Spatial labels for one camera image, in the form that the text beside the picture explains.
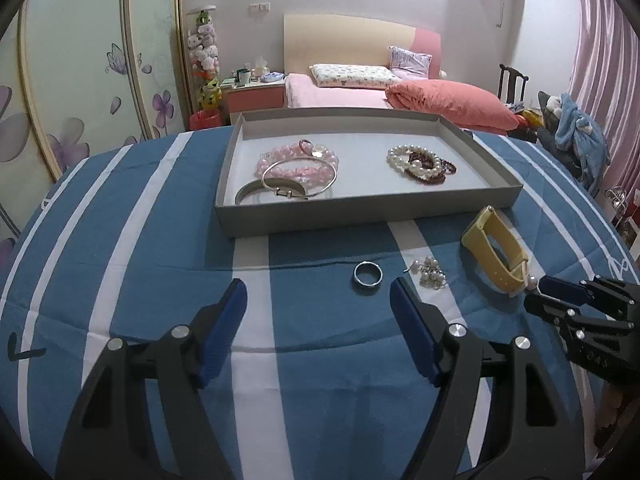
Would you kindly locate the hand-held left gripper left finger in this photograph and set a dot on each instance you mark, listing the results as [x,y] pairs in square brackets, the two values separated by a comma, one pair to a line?
[225,332]

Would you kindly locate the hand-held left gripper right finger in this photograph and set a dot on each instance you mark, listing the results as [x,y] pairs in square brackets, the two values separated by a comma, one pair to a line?
[410,332]

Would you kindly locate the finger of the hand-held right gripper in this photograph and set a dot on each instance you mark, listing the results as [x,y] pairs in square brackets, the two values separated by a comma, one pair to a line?
[545,308]
[560,287]

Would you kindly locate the yellow watch band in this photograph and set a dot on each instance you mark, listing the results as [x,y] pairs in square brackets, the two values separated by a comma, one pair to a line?
[505,272]

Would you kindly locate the grey bangle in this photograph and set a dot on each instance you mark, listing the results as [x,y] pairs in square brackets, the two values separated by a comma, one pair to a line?
[245,187]

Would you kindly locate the silver bangle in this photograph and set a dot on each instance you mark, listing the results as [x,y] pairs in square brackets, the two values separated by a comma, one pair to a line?
[285,192]

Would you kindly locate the grey shallow tray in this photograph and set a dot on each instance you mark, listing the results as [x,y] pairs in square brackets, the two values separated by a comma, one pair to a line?
[360,180]

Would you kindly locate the pearl drop earrings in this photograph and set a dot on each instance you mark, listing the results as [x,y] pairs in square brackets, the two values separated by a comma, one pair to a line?
[429,275]

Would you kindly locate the blue white striped tablecloth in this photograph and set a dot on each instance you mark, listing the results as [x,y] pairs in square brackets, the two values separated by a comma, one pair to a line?
[320,360]

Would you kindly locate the metal rack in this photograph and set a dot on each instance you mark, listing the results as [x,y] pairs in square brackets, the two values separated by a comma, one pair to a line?
[617,200]

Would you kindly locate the blue fleece garment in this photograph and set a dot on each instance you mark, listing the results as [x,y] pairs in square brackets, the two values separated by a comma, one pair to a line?
[580,135]

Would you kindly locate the colourful toys on chair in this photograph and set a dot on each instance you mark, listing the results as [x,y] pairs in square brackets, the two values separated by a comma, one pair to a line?
[530,117]

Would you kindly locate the grey plush toy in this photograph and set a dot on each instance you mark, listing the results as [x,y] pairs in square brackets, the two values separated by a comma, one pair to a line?
[550,105]

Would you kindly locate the pink curtain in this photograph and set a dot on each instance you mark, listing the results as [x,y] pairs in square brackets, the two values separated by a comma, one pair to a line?
[610,85]

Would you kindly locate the dark wooden chair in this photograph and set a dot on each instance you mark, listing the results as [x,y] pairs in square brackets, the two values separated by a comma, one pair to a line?
[510,85]

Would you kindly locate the pink duvet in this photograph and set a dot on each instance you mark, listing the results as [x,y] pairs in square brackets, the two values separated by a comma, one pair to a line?
[450,105]

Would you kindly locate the red bin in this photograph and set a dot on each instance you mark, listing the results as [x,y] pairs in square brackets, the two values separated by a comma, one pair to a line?
[205,120]

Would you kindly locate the pink nightstand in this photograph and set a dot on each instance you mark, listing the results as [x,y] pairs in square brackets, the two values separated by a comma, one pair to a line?
[255,100]

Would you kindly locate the pink bed sheet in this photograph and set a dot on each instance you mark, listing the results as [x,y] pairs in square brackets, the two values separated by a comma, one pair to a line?
[305,92]

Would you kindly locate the white patterned pillow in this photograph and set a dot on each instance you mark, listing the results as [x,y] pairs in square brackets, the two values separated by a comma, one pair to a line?
[350,76]

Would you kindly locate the small purple pillow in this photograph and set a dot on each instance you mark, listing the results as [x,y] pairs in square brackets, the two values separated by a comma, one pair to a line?
[410,62]

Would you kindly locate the plush toy column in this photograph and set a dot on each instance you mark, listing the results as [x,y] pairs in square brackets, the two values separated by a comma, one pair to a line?
[204,55]

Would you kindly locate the air conditioner pipe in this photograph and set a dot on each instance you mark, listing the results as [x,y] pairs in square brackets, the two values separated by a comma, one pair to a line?
[500,2]

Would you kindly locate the cream pink headboard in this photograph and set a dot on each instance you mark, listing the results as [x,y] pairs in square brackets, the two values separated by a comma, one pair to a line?
[340,40]

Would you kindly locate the floral sliding door wardrobe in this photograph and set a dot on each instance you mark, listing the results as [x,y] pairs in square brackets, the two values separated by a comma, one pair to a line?
[75,60]

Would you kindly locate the white wall switch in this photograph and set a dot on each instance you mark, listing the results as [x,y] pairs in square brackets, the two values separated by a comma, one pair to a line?
[260,7]

